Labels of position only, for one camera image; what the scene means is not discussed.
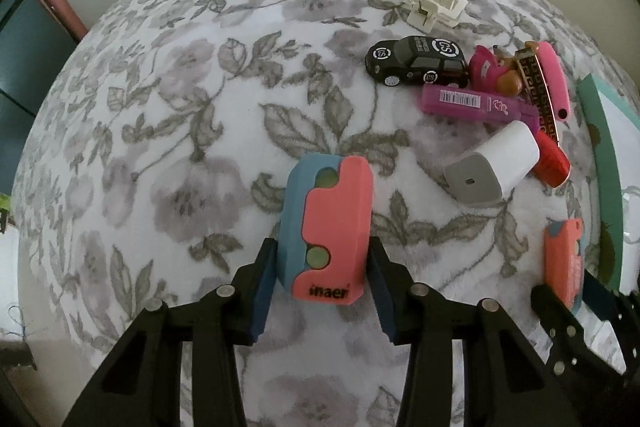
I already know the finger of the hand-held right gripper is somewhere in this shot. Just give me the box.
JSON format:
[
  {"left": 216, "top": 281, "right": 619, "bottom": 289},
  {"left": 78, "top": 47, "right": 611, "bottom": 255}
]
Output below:
[
  {"left": 582, "top": 271, "right": 640, "bottom": 375},
  {"left": 530, "top": 284, "right": 626, "bottom": 427}
]

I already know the gold patterned harmonica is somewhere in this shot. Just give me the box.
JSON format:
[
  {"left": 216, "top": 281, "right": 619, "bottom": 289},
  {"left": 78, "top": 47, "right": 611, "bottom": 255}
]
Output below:
[{"left": 515, "top": 41, "right": 558, "bottom": 138}]

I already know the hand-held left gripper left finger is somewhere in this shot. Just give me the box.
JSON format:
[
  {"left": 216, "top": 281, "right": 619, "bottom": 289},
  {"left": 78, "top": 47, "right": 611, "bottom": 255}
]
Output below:
[{"left": 62, "top": 237, "right": 277, "bottom": 427}]

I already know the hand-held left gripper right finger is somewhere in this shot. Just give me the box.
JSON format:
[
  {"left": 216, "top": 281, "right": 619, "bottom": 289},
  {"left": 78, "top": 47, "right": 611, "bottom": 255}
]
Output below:
[{"left": 369, "top": 237, "right": 581, "bottom": 427}]

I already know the white plastic clip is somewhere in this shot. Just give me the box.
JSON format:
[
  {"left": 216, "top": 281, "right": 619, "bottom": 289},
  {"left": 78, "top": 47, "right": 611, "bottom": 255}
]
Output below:
[{"left": 404, "top": 0, "right": 468, "bottom": 30}]

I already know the black toy car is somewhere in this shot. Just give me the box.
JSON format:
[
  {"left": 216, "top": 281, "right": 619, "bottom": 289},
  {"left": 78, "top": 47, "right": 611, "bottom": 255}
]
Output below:
[{"left": 365, "top": 35, "right": 471, "bottom": 90}]

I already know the pink pole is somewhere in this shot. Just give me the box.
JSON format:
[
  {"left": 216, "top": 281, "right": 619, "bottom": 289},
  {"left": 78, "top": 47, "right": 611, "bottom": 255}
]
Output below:
[{"left": 37, "top": 0, "right": 91, "bottom": 44}]

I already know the pink orange toy figure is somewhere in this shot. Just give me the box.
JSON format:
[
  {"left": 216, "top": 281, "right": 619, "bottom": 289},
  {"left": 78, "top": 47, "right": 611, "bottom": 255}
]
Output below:
[{"left": 467, "top": 44, "right": 523, "bottom": 96}]

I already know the pink watch band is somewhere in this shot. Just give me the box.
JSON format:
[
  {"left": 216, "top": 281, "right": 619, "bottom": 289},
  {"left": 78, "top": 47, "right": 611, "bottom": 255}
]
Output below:
[{"left": 537, "top": 41, "right": 571, "bottom": 122}]

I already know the dark blue cabinet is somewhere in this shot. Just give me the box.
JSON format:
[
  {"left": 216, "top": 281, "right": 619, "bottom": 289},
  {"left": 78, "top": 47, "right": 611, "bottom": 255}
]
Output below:
[{"left": 0, "top": 0, "right": 78, "bottom": 208}]

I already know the purple plastic case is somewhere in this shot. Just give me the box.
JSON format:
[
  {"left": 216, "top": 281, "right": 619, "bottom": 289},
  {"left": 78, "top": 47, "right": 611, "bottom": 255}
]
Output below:
[{"left": 419, "top": 84, "right": 541, "bottom": 132}]

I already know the pink and blue block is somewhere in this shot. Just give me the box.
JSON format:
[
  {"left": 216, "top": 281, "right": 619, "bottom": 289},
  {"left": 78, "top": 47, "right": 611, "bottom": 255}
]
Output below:
[
  {"left": 278, "top": 154, "right": 375, "bottom": 305},
  {"left": 544, "top": 218, "right": 586, "bottom": 313}
]

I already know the red plastic object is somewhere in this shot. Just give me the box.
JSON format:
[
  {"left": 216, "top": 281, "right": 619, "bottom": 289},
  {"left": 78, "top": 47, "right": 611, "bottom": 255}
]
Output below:
[{"left": 530, "top": 129, "right": 572, "bottom": 185}]

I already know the teal rimmed white tray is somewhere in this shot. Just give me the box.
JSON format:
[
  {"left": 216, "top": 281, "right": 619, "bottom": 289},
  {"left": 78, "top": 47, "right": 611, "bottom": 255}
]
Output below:
[{"left": 577, "top": 74, "right": 640, "bottom": 293}]

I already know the white charger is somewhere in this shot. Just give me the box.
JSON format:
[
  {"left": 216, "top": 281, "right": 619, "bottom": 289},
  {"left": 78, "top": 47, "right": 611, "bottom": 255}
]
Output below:
[{"left": 444, "top": 121, "right": 541, "bottom": 208}]

